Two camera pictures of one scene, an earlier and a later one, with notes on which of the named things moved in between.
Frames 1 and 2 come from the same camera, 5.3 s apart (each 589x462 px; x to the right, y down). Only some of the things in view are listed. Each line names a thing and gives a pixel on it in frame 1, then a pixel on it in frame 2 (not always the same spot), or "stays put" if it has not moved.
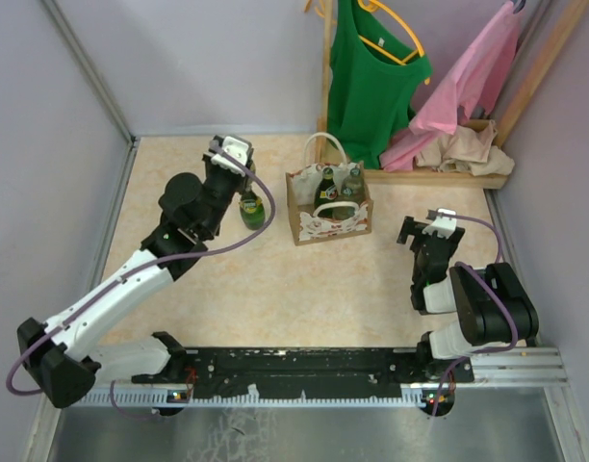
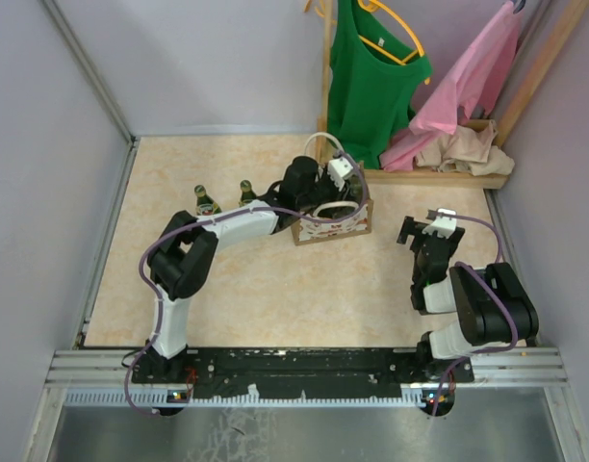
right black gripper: x=427 y=239 stays put
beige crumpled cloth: x=466 y=147 stays put
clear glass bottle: x=355 y=182 stays put
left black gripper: x=223 y=169 → x=334 y=188
